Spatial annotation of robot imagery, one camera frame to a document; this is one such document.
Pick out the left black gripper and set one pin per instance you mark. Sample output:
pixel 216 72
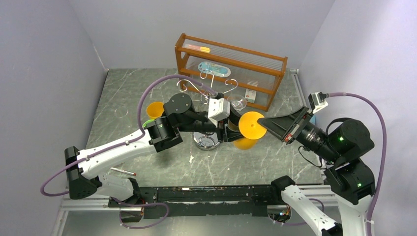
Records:
pixel 227 134

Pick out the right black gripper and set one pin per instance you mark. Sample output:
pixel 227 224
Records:
pixel 294 125

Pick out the orange plastic goblet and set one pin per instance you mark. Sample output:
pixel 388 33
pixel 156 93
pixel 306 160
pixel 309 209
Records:
pixel 250 129
pixel 155 110

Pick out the green plastic goblet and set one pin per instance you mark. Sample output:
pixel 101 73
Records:
pixel 147 122

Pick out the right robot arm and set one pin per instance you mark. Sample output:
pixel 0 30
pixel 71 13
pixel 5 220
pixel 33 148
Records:
pixel 351 181

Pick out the wooden shelf rack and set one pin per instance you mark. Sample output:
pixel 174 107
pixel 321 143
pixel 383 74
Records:
pixel 248 69

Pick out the small white red box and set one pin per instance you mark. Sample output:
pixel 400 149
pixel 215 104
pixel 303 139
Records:
pixel 250 95

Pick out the blue packaged item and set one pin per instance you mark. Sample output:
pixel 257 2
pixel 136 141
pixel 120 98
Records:
pixel 214 69

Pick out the orange yellow marker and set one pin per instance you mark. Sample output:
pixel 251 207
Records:
pixel 197 48

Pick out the silver red pen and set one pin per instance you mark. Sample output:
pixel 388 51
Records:
pixel 123 171

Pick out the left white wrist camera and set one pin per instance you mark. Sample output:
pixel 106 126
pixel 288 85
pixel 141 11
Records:
pixel 218 109

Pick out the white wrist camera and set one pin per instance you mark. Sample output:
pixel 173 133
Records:
pixel 218 109
pixel 318 101

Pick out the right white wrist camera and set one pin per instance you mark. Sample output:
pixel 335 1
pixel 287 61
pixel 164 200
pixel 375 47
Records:
pixel 318 101

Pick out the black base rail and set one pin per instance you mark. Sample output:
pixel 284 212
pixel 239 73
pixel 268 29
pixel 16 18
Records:
pixel 254 200

